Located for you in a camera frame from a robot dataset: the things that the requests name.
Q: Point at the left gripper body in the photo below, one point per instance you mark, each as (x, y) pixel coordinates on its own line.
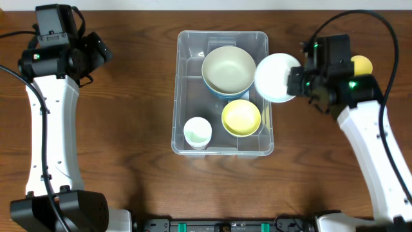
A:
(98, 55)

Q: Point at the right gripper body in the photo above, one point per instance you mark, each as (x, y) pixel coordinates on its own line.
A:
(309, 84)

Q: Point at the white small bowl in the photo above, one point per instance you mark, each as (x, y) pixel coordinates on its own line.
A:
(271, 77)

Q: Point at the yellow cup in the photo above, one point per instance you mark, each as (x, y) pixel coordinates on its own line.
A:
(362, 65)

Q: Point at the yellow small bowl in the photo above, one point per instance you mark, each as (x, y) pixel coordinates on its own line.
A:
(241, 118)

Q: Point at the cream beige bowl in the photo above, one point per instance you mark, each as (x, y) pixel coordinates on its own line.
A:
(228, 69)

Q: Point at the cream white cup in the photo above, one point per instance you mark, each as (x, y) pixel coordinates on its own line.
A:
(197, 130)

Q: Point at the light blue cup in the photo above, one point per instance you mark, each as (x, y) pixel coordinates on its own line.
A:
(198, 146)

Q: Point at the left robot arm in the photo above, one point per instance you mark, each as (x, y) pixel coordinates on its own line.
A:
(58, 57)

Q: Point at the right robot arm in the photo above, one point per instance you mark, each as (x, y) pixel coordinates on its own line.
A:
(356, 103)

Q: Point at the clear plastic storage container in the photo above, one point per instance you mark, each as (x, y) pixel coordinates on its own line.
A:
(193, 99)

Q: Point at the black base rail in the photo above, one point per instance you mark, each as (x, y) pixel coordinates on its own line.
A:
(283, 223)

